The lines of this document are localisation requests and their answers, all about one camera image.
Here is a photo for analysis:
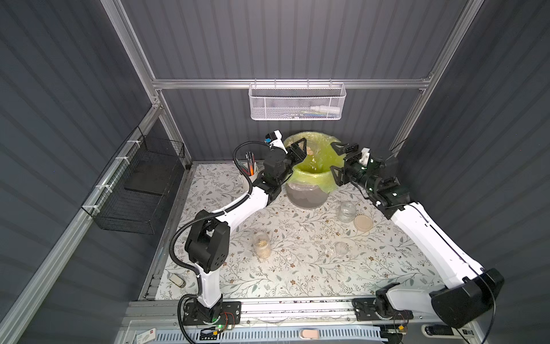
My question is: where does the pens bundle in cup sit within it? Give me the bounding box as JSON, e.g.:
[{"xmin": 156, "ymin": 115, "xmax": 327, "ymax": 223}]
[{"xmin": 245, "ymin": 151, "xmax": 256, "ymax": 176}]

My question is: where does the grey trash bin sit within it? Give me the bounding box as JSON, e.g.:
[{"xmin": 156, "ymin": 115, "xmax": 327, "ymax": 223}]
[{"xmin": 285, "ymin": 183, "xmax": 329, "ymax": 209}]

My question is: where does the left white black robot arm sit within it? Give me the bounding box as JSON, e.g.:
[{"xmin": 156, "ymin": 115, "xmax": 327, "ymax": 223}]
[{"xmin": 178, "ymin": 130, "xmax": 307, "ymax": 312}]

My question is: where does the pink eraser block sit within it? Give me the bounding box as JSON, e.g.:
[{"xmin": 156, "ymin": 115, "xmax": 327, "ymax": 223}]
[{"xmin": 299, "ymin": 328, "xmax": 320, "ymax": 341}]

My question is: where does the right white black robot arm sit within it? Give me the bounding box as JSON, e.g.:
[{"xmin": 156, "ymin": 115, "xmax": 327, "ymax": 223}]
[{"xmin": 331, "ymin": 142, "xmax": 505, "ymax": 328}]

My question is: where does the glass oatmeal jar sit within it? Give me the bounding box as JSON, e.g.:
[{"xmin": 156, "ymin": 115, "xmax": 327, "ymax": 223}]
[
  {"xmin": 306, "ymin": 145, "xmax": 318, "ymax": 156},
  {"xmin": 253, "ymin": 232, "xmax": 272, "ymax": 259}
]

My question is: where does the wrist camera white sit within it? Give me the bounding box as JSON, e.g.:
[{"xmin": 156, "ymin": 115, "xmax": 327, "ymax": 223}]
[
  {"xmin": 359, "ymin": 148, "xmax": 370, "ymax": 167},
  {"xmin": 264, "ymin": 130, "xmax": 287, "ymax": 153}
]

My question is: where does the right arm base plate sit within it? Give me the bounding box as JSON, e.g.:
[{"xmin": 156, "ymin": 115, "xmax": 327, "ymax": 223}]
[{"xmin": 352, "ymin": 298, "xmax": 414, "ymax": 321}]

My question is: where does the beige jar lid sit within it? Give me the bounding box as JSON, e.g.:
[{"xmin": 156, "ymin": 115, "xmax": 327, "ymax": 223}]
[{"xmin": 353, "ymin": 214, "xmax": 374, "ymax": 232}]

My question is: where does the white card with red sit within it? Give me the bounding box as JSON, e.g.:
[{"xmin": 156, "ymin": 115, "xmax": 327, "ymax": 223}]
[{"xmin": 135, "ymin": 328, "xmax": 157, "ymax": 344}]

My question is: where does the green plastic bin liner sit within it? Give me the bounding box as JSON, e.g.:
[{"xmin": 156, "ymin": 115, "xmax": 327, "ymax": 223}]
[{"xmin": 284, "ymin": 131, "xmax": 344, "ymax": 194}]

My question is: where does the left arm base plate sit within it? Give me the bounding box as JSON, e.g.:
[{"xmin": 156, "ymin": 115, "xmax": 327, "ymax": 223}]
[{"xmin": 183, "ymin": 300, "xmax": 242, "ymax": 326}]

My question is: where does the white wire mesh basket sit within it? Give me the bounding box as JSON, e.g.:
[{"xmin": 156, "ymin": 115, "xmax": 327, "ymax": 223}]
[{"xmin": 248, "ymin": 83, "xmax": 347, "ymax": 121}]

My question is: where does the white black stapler device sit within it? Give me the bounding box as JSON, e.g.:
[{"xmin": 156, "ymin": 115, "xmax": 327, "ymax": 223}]
[{"xmin": 421, "ymin": 324, "xmax": 475, "ymax": 340}]

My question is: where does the white bottle in basket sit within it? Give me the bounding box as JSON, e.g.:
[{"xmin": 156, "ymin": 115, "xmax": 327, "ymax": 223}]
[{"xmin": 310, "ymin": 105, "xmax": 342, "ymax": 116}]

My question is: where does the oatmeal jar with beige lid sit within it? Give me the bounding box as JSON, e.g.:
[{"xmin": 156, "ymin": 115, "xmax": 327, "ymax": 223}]
[{"xmin": 337, "ymin": 202, "xmax": 357, "ymax": 223}]

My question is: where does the clear plastic jar lid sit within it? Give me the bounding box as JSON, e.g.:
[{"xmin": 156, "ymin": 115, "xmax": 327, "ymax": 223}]
[{"xmin": 335, "ymin": 242, "xmax": 349, "ymax": 256}]

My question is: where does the black wire basket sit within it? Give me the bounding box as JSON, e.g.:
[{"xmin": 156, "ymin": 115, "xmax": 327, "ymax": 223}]
[{"xmin": 82, "ymin": 130, "xmax": 186, "ymax": 235}]

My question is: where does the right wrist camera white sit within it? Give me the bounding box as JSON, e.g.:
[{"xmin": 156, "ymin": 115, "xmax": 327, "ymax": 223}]
[{"xmin": 359, "ymin": 148, "xmax": 370, "ymax": 167}]

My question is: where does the small white grey object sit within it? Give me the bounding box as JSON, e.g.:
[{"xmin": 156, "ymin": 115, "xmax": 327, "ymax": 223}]
[{"xmin": 168, "ymin": 273, "xmax": 186, "ymax": 288}]

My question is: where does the floral table mat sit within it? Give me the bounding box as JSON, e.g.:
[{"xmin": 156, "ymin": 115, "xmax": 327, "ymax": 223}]
[{"xmin": 154, "ymin": 161, "xmax": 448, "ymax": 300}]

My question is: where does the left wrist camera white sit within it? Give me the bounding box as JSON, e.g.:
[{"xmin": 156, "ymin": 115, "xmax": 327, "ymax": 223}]
[{"xmin": 264, "ymin": 130, "xmax": 287, "ymax": 153}]

